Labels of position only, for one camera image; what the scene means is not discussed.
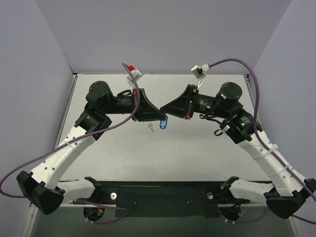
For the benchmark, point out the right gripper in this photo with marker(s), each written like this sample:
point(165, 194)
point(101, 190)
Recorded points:
point(191, 102)

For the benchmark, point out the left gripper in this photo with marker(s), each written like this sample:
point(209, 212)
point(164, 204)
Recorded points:
point(138, 104)

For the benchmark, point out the blue key tag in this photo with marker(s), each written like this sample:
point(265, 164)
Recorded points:
point(163, 123)

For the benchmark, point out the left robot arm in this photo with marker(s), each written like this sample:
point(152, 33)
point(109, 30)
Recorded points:
point(42, 185)

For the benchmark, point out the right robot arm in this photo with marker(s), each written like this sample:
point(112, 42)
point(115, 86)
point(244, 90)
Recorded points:
point(288, 189)

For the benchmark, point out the silver key on table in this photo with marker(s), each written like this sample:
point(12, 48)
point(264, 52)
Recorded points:
point(150, 126)

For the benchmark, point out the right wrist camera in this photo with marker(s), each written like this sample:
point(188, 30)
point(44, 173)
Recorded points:
point(200, 73)

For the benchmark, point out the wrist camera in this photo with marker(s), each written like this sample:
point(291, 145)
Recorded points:
point(200, 73)
point(137, 75)

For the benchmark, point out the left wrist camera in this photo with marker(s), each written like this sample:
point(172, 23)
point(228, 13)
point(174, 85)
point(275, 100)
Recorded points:
point(137, 75)

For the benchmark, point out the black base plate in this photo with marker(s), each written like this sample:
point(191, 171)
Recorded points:
point(157, 198)

